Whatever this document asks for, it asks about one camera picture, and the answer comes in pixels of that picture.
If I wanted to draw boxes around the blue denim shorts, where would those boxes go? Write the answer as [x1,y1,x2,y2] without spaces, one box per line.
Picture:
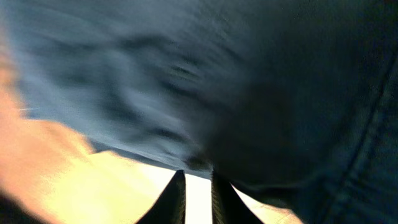
[1,0,397,223]

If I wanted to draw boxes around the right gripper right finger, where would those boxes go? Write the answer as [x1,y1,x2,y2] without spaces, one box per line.
[211,171,262,224]

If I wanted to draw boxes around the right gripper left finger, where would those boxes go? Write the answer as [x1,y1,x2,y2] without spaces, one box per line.
[136,170,186,224]

